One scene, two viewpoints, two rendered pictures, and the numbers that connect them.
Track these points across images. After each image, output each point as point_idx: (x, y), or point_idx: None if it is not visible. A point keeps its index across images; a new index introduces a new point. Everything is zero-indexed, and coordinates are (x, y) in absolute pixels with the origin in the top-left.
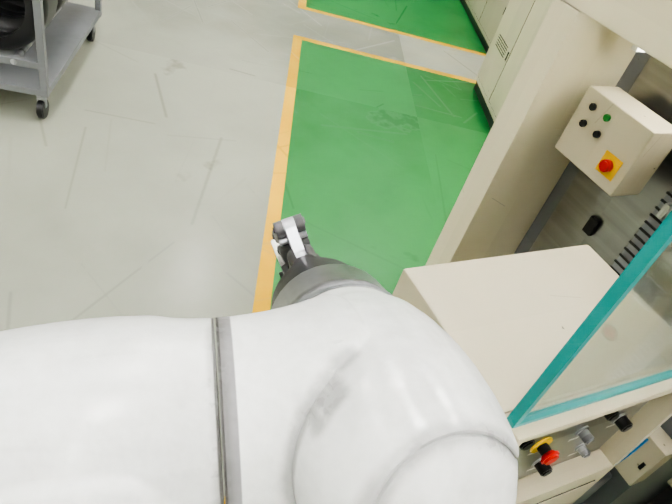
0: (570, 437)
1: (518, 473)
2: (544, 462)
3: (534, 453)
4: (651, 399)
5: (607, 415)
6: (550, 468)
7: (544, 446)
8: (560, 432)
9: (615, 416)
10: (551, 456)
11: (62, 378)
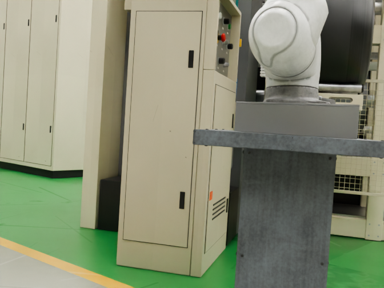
0: (221, 46)
1: (216, 66)
2: (223, 38)
3: (216, 46)
4: (234, 6)
5: (227, 20)
6: (224, 58)
7: (219, 35)
8: (219, 32)
9: (229, 19)
10: (223, 34)
11: None
